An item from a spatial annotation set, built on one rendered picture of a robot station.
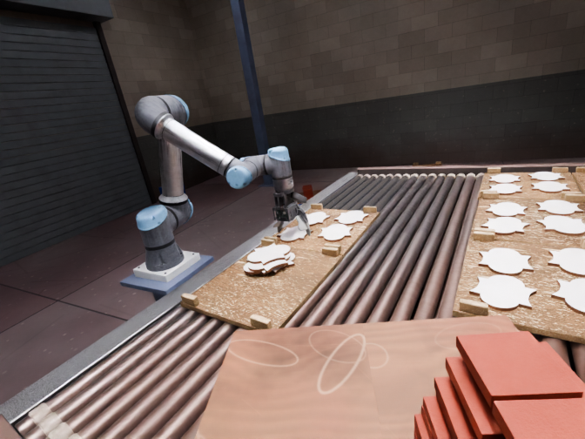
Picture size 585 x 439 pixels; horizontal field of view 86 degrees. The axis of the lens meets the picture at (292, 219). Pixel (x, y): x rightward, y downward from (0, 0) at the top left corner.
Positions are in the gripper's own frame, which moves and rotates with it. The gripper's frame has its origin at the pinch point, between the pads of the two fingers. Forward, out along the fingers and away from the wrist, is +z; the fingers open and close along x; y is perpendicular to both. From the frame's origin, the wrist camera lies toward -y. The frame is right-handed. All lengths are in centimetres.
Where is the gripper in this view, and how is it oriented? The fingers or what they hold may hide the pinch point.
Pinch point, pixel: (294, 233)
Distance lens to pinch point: 128.3
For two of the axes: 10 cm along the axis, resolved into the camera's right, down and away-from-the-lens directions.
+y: -5.2, 3.8, -7.6
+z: 1.5, 9.2, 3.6
